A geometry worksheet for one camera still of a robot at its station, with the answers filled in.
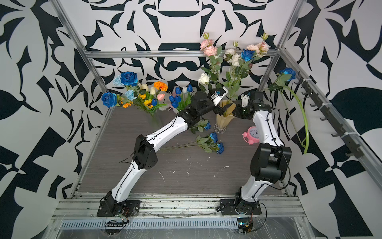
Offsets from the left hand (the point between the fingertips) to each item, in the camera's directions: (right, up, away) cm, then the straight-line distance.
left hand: (224, 91), depth 79 cm
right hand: (+8, -8, +9) cm, 15 cm away
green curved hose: (+33, -24, -13) cm, 43 cm away
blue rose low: (-1, -31, +12) cm, 34 cm away
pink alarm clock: (+22, -26, +19) cm, 38 cm away
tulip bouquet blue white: (-23, -4, +5) cm, 24 cm away
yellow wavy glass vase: (+1, -16, +11) cm, 19 cm away
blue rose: (-4, -27, +17) cm, 32 cm away
